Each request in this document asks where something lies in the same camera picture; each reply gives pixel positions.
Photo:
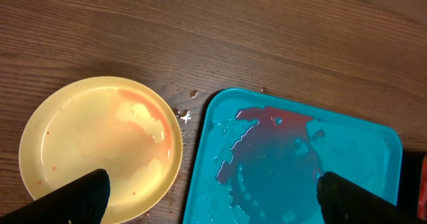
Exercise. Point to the yellow-green plate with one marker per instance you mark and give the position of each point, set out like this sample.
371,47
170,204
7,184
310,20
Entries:
109,123

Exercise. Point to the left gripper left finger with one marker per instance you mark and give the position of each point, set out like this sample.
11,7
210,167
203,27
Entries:
83,200

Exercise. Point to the teal plastic tray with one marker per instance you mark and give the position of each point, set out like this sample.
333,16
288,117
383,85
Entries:
260,157

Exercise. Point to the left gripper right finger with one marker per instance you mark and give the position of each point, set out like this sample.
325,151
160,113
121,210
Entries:
343,202

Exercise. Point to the black tray with red liquid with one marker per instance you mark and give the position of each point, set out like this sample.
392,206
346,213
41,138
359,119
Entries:
412,189

